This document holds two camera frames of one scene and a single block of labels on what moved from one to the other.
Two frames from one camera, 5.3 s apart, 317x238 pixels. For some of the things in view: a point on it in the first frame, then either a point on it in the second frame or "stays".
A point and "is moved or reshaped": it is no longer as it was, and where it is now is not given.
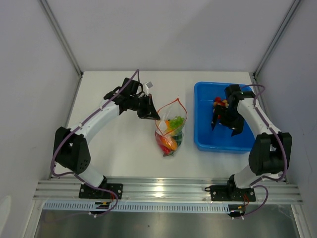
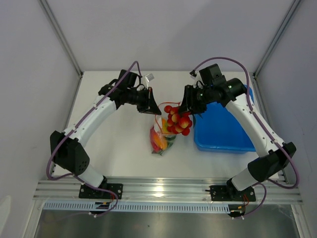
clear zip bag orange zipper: [170, 121] is moved or reshaped
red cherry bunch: [218, 101] is moved or reshaped
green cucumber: [178, 139] → [169, 144]
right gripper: [237, 124] → [188, 103]
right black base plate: [226, 193] stays
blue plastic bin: [219, 138] stays
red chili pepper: [167, 144] → [158, 142]
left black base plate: [86, 193] stays
